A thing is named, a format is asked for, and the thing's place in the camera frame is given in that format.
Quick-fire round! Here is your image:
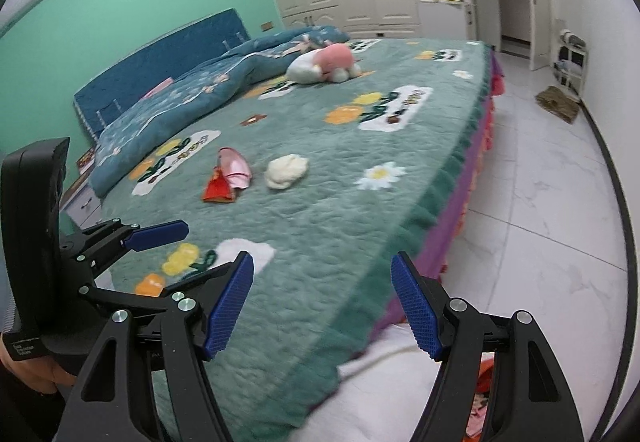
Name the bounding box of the white nightstand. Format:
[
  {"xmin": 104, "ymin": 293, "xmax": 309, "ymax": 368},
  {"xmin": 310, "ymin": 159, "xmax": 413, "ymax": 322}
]
[{"xmin": 60, "ymin": 182, "xmax": 104, "ymax": 229}]

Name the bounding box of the person's left hand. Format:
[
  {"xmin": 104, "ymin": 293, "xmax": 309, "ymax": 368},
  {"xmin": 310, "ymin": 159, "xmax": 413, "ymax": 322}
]
[{"xmin": 1, "ymin": 347, "xmax": 77, "ymax": 394}]

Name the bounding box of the white plush ball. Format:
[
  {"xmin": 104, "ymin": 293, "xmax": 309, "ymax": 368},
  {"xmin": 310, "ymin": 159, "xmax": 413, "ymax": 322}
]
[{"xmin": 264, "ymin": 154, "xmax": 310, "ymax": 191}]

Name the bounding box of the red packet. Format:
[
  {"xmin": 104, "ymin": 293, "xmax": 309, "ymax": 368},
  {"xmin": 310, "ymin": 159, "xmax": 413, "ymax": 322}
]
[{"xmin": 202, "ymin": 167, "xmax": 236, "ymax": 205}]

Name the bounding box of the pink white plush toy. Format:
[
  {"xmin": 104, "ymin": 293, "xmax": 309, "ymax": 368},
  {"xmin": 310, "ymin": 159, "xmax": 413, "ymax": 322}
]
[{"xmin": 286, "ymin": 42, "xmax": 364, "ymax": 85}]

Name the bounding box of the blue padded headboard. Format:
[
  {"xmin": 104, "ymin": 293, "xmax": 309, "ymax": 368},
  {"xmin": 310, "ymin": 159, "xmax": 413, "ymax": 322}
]
[{"xmin": 74, "ymin": 8, "xmax": 251, "ymax": 143}]

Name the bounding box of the blue patterned quilt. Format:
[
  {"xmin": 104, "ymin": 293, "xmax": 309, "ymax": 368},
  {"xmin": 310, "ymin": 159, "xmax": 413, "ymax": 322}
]
[{"xmin": 90, "ymin": 26, "xmax": 351, "ymax": 199}]

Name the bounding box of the green floral bedspread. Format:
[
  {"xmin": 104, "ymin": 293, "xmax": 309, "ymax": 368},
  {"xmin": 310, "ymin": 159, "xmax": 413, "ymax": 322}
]
[{"xmin": 92, "ymin": 38, "xmax": 493, "ymax": 442}]

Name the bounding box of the white shoe rack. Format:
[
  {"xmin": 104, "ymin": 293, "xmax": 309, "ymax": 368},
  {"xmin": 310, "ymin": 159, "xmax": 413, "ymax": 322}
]
[{"xmin": 552, "ymin": 29, "xmax": 589, "ymax": 103}]

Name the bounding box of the white plastic bag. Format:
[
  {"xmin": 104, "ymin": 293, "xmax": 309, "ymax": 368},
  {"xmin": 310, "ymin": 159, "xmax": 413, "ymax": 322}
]
[{"xmin": 295, "ymin": 322, "xmax": 501, "ymax": 442}]

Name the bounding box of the brown doormat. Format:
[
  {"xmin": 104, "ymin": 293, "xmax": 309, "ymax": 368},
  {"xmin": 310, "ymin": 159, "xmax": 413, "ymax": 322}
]
[{"xmin": 535, "ymin": 86, "xmax": 581, "ymax": 125}]

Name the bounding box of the red round object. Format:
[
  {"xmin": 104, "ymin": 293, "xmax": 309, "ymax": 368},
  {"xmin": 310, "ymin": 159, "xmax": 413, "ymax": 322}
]
[{"xmin": 478, "ymin": 358, "xmax": 497, "ymax": 392}]

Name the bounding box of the red book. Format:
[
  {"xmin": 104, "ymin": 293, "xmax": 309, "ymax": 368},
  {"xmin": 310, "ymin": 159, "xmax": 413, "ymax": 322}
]
[{"xmin": 75, "ymin": 147, "xmax": 99, "ymax": 173}]

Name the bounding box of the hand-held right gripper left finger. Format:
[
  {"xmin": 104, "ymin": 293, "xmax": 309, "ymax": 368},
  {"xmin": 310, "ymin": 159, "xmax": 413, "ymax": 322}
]
[{"xmin": 52, "ymin": 251, "xmax": 255, "ymax": 442}]

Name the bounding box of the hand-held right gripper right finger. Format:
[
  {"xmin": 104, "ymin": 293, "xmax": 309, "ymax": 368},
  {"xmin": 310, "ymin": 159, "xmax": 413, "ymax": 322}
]
[{"xmin": 391, "ymin": 251, "xmax": 585, "ymax": 442}]

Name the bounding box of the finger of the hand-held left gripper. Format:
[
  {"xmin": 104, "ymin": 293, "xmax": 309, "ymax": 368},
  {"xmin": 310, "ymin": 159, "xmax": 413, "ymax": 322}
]
[
  {"xmin": 60, "ymin": 219, "xmax": 190, "ymax": 273},
  {"xmin": 80, "ymin": 262, "xmax": 236, "ymax": 320}
]

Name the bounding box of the pink pillow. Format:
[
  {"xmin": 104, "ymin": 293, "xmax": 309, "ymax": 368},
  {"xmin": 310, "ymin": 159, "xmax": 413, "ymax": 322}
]
[{"xmin": 142, "ymin": 78, "xmax": 174, "ymax": 100}]

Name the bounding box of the purple bed skirt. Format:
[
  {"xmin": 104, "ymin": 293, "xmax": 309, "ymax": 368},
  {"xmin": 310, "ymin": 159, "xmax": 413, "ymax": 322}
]
[{"xmin": 350, "ymin": 46, "xmax": 506, "ymax": 364}]

